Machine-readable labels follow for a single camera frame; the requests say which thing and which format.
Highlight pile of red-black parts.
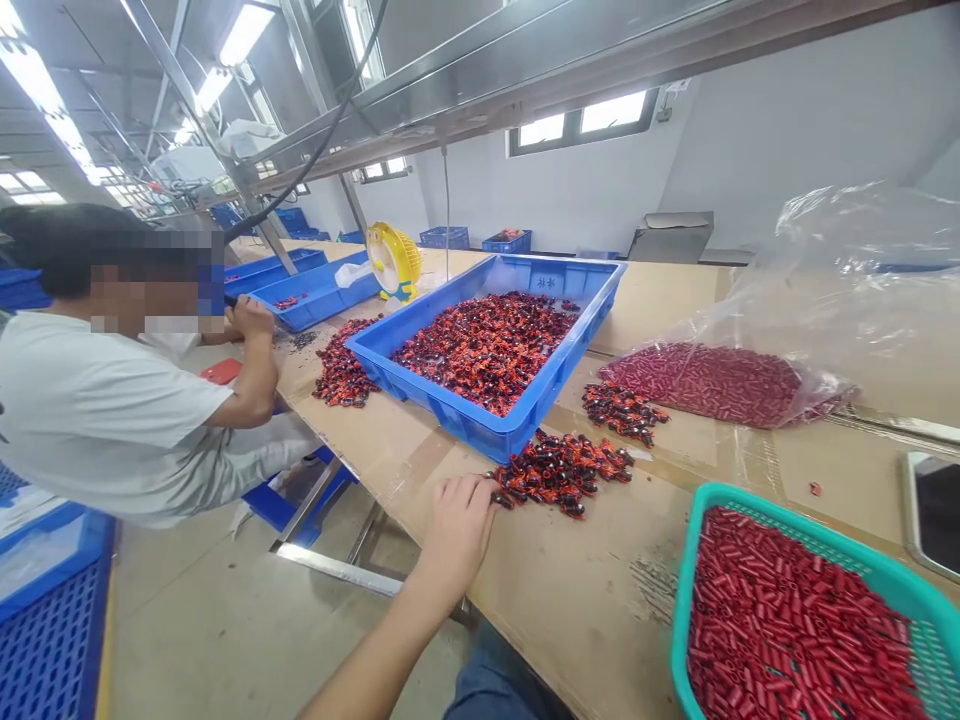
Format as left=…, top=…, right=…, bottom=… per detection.
left=491, top=429, right=637, bottom=520

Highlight person's left hand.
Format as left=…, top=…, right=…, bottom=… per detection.
left=428, top=473, right=502, bottom=576

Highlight long pile red-black parts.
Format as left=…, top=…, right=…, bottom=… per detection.
left=311, top=317, right=385, bottom=410

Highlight black cable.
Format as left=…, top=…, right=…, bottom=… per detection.
left=224, top=0, right=391, bottom=241

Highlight grey cardboard box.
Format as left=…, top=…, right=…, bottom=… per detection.
left=628, top=211, right=715, bottom=265

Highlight cardboard table cover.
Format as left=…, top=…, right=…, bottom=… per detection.
left=224, top=236, right=960, bottom=720

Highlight blue perforated basket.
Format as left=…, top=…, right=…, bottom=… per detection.
left=0, top=461, right=119, bottom=720

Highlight blue stool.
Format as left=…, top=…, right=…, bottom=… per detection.
left=241, top=445, right=360, bottom=549

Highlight thin hanging cord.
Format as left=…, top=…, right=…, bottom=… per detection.
left=440, top=144, right=453, bottom=288

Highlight clear plastic bag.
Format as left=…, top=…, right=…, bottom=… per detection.
left=598, top=182, right=960, bottom=430

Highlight white-framed flat device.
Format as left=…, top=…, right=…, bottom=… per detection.
left=902, top=449, right=960, bottom=585

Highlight mass of dark-red tubes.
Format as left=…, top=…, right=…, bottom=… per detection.
left=599, top=342, right=860, bottom=430

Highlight person's legs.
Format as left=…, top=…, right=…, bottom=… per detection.
left=442, top=618, right=575, bottom=720

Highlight pile of small dark parts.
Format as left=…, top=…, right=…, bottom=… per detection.
left=271, top=328, right=325, bottom=360

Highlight heap of red-black parts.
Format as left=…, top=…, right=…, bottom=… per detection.
left=388, top=290, right=583, bottom=419

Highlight teal plastic basket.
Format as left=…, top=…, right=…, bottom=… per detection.
left=669, top=482, right=960, bottom=720

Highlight yellow desk fan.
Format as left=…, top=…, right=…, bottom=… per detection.
left=364, top=220, right=422, bottom=306

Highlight window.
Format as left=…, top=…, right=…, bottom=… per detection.
left=508, top=87, right=663, bottom=158

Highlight small pile red-black parts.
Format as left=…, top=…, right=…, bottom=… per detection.
left=581, top=380, right=670, bottom=450

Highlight overhead steel shelf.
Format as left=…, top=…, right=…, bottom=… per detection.
left=119, top=0, right=960, bottom=198

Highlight shallow blue tray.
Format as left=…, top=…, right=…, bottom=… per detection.
left=219, top=246, right=330, bottom=298
left=245, top=251, right=385, bottom=334

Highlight large blue plastic crate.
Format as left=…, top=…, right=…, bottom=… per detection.
left=344, top=252, right=629, bottom=466

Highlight heap of bright-red tubes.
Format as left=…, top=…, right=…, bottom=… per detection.
left=686, top=506, right=931, bottom=720

